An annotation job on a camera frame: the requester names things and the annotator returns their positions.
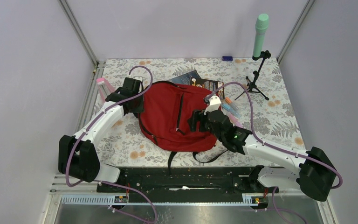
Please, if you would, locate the red backpack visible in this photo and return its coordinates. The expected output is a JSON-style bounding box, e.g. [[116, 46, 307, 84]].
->
[[138, 81, 217, 167]]

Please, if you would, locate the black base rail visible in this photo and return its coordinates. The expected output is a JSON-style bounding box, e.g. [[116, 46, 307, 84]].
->
[[96, 165, 312, 204]]

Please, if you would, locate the pink highlighter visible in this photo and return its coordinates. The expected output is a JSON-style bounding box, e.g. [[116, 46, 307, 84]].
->
[[226, 112, 243, 128]]

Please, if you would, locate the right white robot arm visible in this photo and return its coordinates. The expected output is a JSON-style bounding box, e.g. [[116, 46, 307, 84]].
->
[[187, 97, 342, 202]]

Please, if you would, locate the green microphone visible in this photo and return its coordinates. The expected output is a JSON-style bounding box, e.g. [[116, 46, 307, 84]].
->
[[252, 14, 269, 60]]

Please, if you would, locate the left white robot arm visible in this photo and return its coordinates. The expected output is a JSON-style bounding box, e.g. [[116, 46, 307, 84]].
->
[[58, 77, 144, 192]]

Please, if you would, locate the orange highlighter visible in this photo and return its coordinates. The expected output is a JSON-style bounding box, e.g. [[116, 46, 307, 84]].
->
[[225, 97, 239, 112]]

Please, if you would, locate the blue highlighter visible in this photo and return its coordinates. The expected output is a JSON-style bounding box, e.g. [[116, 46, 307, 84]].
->
[[222, 103, 241, 118]]

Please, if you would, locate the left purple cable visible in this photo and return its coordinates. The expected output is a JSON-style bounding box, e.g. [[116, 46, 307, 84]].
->
[[65, 65, 158, 224]]

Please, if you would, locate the purple cable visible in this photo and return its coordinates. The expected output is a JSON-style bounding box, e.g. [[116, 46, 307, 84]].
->
[[65, 65, 158, 224], [204, 81, 344, 224]]

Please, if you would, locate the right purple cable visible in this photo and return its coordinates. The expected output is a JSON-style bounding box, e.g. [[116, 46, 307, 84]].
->
[[204, 81, 344, 224]]

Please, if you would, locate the black tripod mic stand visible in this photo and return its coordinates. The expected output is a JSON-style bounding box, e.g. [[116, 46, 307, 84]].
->
[[246, 50, 271, 101]]

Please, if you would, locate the small blue box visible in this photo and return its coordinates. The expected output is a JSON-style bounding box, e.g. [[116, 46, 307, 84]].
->
[[222, 56, 233, 61]]

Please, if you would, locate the black cover book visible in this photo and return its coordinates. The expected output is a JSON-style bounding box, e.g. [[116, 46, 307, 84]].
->
[[189, 77, 224, 91]]

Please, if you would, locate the pink metronome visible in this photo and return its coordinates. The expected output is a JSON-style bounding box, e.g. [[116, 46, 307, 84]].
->
[[96, 77, 115, 102]]

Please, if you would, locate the dark blue book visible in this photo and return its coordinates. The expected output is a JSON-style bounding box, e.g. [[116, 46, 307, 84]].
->
[[168, 70, 201, 85]]

